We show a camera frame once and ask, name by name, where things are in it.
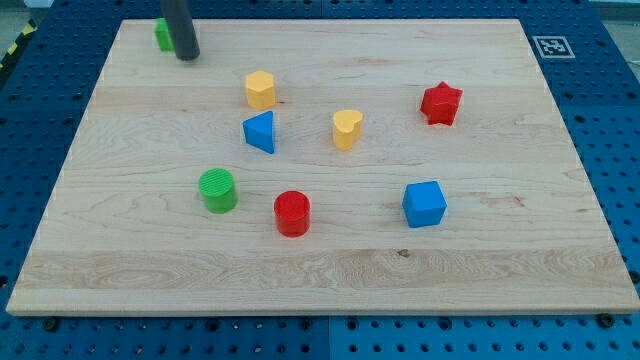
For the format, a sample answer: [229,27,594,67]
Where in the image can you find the wooden board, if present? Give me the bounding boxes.
[7,19,639,317]

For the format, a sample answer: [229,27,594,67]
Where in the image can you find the blue triangle block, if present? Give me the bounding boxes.
[242,111,275,154]

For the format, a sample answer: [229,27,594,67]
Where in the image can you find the red cylinder block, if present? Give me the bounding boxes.
[274,190,311,237]

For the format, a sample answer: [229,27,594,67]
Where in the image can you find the yellow heart block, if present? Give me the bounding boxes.
[332,109,364,151]

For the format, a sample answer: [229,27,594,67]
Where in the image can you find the green cylinder block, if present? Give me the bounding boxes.
[198,168,238,214]

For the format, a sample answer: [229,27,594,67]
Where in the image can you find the blue cube block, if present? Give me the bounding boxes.
[402,181,447,228]

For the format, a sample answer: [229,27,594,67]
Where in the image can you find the yellow hexagon block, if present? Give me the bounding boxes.
[245,70,276,110]

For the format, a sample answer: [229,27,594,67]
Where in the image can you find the red star block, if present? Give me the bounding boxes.
[420,81,463,126]

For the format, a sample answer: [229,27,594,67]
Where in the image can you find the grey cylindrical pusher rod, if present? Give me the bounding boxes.
[159,0,200,61]

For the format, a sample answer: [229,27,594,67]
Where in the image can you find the white fiducial marker tag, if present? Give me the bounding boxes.
[532,35,575,59]

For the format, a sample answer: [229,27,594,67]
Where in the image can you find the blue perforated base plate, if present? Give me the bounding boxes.
[1,0,639,359]

